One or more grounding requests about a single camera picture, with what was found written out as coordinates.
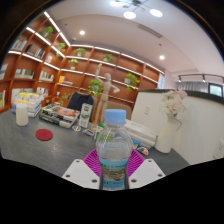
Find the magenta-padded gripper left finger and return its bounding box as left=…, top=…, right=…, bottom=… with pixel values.
left=61, top=148, right=102, bottom=191

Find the clear blue-capped water bottle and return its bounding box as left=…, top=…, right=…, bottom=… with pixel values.
left=95, top=108, right=134, bottom=192

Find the colourful book stack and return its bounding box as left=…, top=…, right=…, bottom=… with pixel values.
left=10, top=88, right=46, bottom=118

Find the round-bulb ceiling lamp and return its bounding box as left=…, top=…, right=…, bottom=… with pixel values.
left=109, top=0, right=164, bottom=20

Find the grey window curtain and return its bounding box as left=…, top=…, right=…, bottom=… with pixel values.
left=176, top=73, right=224, bottom=98

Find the white vase with flowers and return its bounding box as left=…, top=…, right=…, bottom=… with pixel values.
left=154, top=89, right=188, bottom=155

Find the wooden artist mannequin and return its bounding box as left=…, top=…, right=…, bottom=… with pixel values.
left=94, top=63, right=121, bottom=126

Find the white partition counter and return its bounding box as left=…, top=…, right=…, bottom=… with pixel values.
left=130, top=89, right=224, bottom=166

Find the cream plastic cup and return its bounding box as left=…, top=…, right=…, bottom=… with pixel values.
left=15, top=102, right=30, bottom=127

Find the dark book stack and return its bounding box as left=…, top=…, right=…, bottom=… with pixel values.
left=38, top=103, right=81, bottom=129

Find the tall green-white drink carton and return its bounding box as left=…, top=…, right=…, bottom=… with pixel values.
left=79, top=102, right=94, bottom=129

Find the small green-white carton box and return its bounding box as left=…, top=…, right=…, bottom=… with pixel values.
left=94, top=121, right=106, bottom=140

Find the wooden shelf unit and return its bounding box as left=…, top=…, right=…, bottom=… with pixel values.
left=0, top=11, right=166, bottom=114

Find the brown chair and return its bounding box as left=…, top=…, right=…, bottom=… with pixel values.
left=105, top=100, right=133, bottom=121

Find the black office chair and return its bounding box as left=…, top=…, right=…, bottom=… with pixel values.
left=66, top=91, right=95, bottom=113

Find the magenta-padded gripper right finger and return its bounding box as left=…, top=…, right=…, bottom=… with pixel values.
left=127, top=149, right=167, bottom=191

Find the flat round red coaster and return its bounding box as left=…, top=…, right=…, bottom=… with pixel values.
left=35, top=128, right=54, bottom=142

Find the white book stack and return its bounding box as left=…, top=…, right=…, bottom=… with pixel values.
left=123, top=118, right=158, bottom=149

